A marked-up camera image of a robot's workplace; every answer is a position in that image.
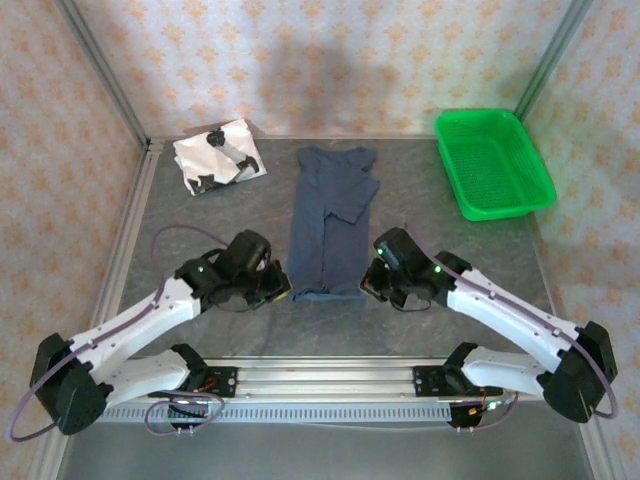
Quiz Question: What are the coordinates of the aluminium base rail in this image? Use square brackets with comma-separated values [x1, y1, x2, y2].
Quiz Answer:
[102, 355, 551, 404]

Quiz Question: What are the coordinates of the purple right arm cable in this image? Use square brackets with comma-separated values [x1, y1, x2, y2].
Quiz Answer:
[405, 224, 620, 420]

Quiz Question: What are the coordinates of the small circuit board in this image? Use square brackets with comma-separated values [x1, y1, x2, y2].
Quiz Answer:
[467, 397, 519, 417]

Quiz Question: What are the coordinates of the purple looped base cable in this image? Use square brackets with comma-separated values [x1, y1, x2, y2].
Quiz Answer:
[143, 391, 227, 437]
[449, 391, 522, 434]

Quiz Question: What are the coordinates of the white t-shirt with arm print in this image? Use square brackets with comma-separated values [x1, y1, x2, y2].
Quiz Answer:
[172, 118, 269, 199]

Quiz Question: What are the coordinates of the perforated metal cable tray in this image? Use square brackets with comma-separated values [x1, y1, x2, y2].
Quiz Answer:
[102, 402, 454, 426]

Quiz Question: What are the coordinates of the aluminium table edge rail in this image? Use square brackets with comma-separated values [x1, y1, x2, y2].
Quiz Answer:
[529, 217, 621, 480]
[29, 139, 166, 480]

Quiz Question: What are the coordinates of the green plastic basket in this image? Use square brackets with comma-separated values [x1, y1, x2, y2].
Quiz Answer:
[433, 108, 558, 223]

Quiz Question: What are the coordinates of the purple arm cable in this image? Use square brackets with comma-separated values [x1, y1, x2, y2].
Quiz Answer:
[9, 224, 234, 444]
[405, 224, 620, 420]

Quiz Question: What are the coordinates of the aluminium frame post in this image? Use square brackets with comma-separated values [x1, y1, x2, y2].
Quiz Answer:
[52, 0, 151, 147]
[512, 0, 594, 121]

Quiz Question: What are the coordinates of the blue t-shirt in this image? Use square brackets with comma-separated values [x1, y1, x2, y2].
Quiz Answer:
[287, 145, 382, 304]

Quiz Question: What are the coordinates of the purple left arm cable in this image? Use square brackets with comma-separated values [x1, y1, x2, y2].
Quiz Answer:
[9, 224, 234, 444]

